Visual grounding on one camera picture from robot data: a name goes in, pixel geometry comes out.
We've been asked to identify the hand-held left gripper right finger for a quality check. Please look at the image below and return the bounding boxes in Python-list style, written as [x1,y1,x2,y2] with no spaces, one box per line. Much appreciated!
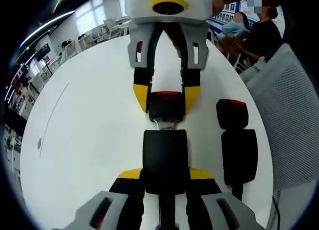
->
[186,167,264,230]

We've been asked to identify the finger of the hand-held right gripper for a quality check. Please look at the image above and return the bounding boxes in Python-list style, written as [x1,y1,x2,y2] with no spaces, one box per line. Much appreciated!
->
[127,22,160,114]
[178,21,211,115]

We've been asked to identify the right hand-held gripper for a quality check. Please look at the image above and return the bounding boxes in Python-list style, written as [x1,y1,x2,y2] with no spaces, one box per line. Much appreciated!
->
[124,0,213,25]

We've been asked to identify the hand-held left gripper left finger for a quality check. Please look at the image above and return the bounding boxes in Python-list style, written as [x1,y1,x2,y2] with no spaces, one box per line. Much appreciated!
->
[59,167,146,230]

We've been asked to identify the black seat belt buckle red button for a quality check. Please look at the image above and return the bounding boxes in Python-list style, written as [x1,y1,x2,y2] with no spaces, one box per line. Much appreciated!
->
[147,90,186,124]
[216,99,250,130]

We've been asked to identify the person's right forearm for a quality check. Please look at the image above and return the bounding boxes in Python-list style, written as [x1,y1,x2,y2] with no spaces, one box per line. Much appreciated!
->
[211,0,240,16]

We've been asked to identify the white office desk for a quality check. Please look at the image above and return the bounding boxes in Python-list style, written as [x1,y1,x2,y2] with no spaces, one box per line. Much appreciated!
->
[111,17,132,38]

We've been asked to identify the white slatted chair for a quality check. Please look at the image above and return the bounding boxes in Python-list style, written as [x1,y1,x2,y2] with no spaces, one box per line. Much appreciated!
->
[233,52,253,75]

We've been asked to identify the blue white display board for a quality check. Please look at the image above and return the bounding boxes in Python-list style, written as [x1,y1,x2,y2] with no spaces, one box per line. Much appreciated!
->
[208,0,258,35]

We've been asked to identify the white mesh office chair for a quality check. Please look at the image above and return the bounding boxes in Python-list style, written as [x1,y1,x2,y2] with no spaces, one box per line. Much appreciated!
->
[239,42,319,191]

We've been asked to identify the thin black cable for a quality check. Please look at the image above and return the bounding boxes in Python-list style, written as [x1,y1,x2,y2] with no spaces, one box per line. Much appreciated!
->
[272,190,281,225]

